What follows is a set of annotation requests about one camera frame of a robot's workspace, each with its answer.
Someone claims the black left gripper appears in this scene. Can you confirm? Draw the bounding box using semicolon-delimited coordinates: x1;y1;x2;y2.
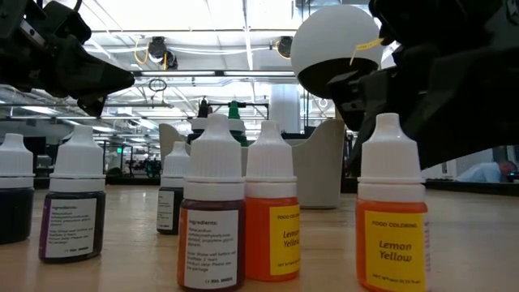
0;0;136;118

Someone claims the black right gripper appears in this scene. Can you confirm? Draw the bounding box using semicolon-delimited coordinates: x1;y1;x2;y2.
326;0;519;171

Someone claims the white plastic storage bin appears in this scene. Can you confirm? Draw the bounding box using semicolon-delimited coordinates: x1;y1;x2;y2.
158;118;346;210

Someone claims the large green squeeze bottle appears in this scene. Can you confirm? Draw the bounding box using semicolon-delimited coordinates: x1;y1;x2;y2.
226;100;250;148

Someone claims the small purple dropper bottle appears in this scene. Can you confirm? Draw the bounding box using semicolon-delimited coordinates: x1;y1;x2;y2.
38;124;107;264

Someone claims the small black dropper bottle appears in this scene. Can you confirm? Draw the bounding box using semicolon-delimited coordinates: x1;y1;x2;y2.
157;140;191;236

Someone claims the small dark blue dropper bottle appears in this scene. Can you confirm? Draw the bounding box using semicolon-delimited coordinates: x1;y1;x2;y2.
0;132;36;245

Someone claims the small lemon yellow dropper bottle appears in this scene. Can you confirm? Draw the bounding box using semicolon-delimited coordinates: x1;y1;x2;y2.
244;120;302;283
355;112;431;292

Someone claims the small red dropper bottle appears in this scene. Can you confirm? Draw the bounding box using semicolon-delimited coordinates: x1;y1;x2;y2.
176;113;247;292

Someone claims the white globe table lamp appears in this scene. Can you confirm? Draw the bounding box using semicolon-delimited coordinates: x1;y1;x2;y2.
290;3;384;101

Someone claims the black monitor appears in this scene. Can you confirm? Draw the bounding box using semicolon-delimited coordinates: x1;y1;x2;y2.
33;135;48;156

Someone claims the white building column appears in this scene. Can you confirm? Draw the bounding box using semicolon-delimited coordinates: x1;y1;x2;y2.
269;83;302;135

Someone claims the black overhead rig bar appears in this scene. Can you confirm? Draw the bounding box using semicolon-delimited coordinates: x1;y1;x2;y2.
206;101;271;121

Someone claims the person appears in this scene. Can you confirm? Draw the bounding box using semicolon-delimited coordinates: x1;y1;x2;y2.
454;159;519;183

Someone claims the yellow cable tie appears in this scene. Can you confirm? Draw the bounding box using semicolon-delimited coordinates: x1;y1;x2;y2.
350;37;384;66

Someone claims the hanging black cable loop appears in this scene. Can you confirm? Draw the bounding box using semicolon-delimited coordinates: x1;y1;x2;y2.
148;77;168;94

